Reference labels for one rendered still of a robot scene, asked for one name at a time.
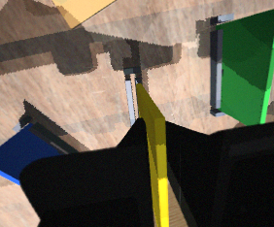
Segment blue flat board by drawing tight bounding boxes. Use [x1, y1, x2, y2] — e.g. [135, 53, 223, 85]
[0, 123, 60, 185]

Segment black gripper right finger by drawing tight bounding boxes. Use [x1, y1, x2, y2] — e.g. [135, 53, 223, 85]
[165, 120, 274, 227]

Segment green flat board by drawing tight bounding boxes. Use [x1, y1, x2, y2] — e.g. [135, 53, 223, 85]
[216, 10, 274, 126]

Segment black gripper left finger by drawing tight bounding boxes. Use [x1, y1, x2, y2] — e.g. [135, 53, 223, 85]
[18, 117, 154, 227]

